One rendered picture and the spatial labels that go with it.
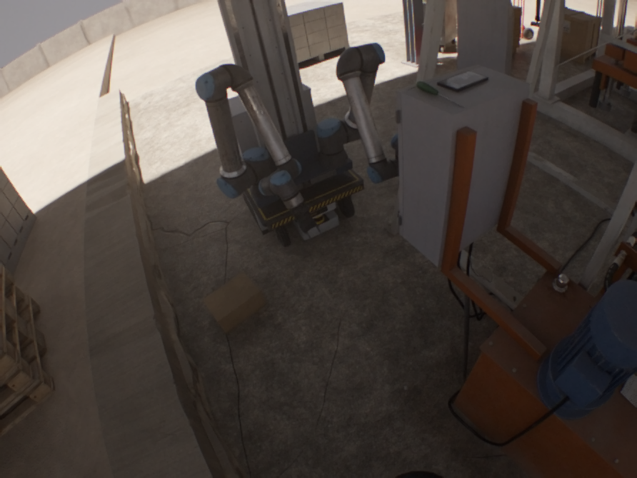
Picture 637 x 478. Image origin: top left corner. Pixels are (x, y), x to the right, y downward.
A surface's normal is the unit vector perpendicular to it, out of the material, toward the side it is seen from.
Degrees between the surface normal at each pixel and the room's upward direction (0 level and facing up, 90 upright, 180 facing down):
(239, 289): 0
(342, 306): 0
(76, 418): 0
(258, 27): 90
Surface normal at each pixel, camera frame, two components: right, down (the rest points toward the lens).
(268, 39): 0.44, 0.59
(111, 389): -0.16, -0.69
